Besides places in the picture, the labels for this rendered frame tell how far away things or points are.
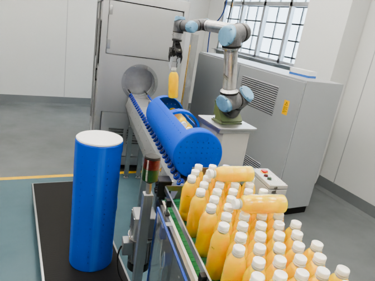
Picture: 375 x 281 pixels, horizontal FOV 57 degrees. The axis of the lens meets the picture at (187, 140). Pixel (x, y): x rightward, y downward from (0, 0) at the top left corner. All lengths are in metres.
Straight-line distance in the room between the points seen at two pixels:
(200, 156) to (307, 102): 1.80
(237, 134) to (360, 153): 2.41
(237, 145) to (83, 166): 1.04
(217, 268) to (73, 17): 5.96
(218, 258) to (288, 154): 2.37
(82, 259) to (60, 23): 5.04
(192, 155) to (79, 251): 1.00
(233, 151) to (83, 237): 1.14
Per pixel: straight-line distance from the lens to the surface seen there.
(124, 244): 1.78
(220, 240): 1.24
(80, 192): 2.17
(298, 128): 3.49
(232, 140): 2.39
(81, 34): 6.83
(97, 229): 2.27
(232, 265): 1.15
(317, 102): 3.55
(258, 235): 1.23
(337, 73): 4.53
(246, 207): 1.30
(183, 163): 1.88
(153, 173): 1.31
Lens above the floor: 1.74
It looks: 18 degrees down
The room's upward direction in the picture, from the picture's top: 9 degrees clockwise
